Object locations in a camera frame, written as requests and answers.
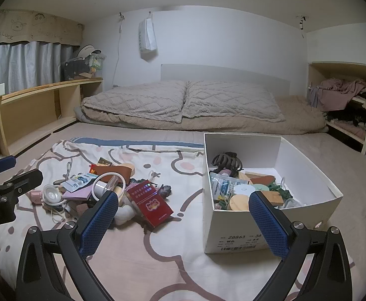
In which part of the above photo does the brown hair claw clip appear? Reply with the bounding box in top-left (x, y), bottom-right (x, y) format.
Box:
top-left (212, 152), bottom-right (245, 172)

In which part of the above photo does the white cord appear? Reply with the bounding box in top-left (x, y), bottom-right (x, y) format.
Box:
top-left (46, 205), bottom-right (69, 224)

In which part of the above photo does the wooden block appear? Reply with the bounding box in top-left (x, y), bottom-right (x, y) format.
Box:
top-left (261, 191), bottom-right (285, 208)

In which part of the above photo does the brown leather pouch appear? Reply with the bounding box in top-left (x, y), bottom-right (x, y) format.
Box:
top-left (103, 165), bottom-right (133, 183)

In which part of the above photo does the clear cup with ring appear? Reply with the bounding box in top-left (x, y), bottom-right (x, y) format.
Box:
top-left (92, 172), bottom-right (121, 202)

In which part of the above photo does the white cap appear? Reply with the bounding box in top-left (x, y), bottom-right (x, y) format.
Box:
top-left (76, 45), bottom-right (102, 59)

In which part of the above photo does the pile of pink clothes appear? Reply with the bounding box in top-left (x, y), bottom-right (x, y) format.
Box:
top-left (308, 78), bottom-right (366, 112)

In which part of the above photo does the clear storage bin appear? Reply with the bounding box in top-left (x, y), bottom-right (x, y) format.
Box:
top-left (89, 53), bottom-right (107, 79)

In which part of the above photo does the clear plastic cup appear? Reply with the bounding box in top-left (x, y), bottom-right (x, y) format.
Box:
top-left (106, 176), bottom-right (124, 192)

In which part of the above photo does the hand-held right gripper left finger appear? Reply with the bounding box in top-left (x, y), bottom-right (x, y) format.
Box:
top-left (15, 191), bottom-right (120, 301)

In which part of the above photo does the white cone shaped toy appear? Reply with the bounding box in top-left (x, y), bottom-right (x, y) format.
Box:
top-left (114, 201), bottom-right (137, 225)

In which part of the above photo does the ceiling hook with black cord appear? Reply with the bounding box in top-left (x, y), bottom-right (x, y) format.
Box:
top-left (296, 14), bottom-right (309, 40)

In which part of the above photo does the beige cartoon curtain valance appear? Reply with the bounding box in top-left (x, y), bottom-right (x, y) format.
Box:
top-left (0, 9), bottom-right (86, 48)

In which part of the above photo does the blue and white sachet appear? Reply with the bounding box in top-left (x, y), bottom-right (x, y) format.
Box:
top-left (60, 174), bottom-right (97, 193)

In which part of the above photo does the grey curtain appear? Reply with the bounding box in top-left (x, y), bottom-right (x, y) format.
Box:
top-left (0, 42), bottom-right (81, 94)

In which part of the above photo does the red cardboard box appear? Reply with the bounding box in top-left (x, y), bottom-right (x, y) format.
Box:
top-left (126, 180), bottom-right (174, 228)

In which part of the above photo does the pink notebook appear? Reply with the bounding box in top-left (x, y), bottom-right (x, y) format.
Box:
top-left (62, 185), bottom-right (93, 202)

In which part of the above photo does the white hanging cable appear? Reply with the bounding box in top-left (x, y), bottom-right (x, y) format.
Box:
top-left (112, 13), bottom-right (124, 87)

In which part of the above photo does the pink plastic gadget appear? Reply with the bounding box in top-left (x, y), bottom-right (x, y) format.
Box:
top-left (29, 190), bottom-right (43, 206)

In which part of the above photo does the cartoon printed blanket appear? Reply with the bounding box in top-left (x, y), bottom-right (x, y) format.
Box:
top-left (0, 136), bottom-right (356, 301)

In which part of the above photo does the wooden shelf unit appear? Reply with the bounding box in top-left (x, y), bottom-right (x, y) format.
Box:
top-left (0, 78), bottom-right (104, 157)

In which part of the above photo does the white headboard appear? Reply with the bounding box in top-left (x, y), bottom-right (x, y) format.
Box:
top-left (160, 63), bottom-right (291, 98)

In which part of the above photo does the white hanging bag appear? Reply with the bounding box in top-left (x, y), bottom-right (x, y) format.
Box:
top-left (138, 17), bottom-right (158, 61)

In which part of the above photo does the white round disc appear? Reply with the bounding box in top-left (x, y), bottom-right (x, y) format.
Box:
top-left (233, 183), bottom-right (256, 200)

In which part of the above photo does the white cardboard shoe box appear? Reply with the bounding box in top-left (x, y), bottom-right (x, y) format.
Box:
top-left (203, 132), bottom-right (344, 254)

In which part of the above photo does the round wooden disc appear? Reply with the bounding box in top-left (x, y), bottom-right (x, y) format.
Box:
top-left (228, 194), bottom-right (253, 211)

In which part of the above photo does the dark storage box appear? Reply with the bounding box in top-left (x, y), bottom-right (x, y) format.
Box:
top-left (64, 59), bottom-right (91, 82)

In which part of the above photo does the clear round plastic dome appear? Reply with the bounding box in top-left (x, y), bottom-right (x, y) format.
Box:
top-left (43, 184), bottom-right (62, 202)

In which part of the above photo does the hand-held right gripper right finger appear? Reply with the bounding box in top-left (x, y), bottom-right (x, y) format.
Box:
top-left (248, 191), bottom-right (353, 301)

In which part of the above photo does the grey textured pillow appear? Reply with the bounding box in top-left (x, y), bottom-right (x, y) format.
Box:
top-left (82, 80), bottom-right (188, 124)
top-left (181, 81), bottom-right (285, 123)

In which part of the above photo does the beige bed sheet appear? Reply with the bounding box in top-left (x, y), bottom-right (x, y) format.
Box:
top-left (14, 122), bottom-right (366, 301)

